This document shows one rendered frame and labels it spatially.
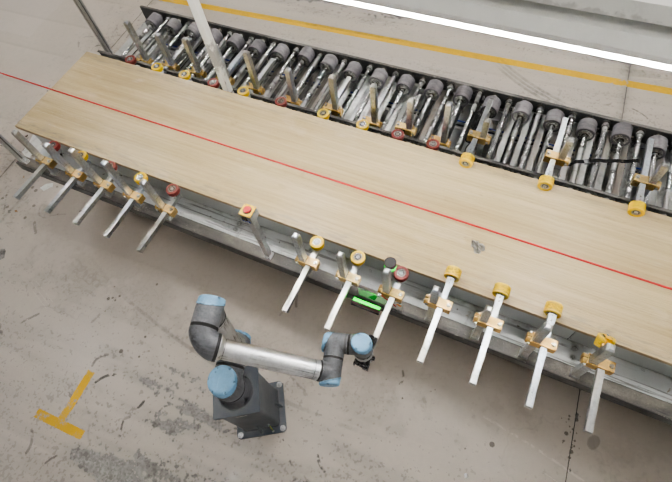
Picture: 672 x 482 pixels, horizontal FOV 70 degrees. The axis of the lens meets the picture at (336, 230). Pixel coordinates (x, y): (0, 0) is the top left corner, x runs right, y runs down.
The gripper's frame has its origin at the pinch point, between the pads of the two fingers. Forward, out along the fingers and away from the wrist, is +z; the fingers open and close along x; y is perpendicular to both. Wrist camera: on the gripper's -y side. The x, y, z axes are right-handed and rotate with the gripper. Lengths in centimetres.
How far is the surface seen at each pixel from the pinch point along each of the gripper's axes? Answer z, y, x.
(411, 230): -7, -74, -4
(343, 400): 83, 12, -15
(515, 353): 13, -36, 67
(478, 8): -154, -66, 12
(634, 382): 21, -48, 126
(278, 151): -7, -97, -101
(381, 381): 83, -9, 3
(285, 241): 21, -53, -79
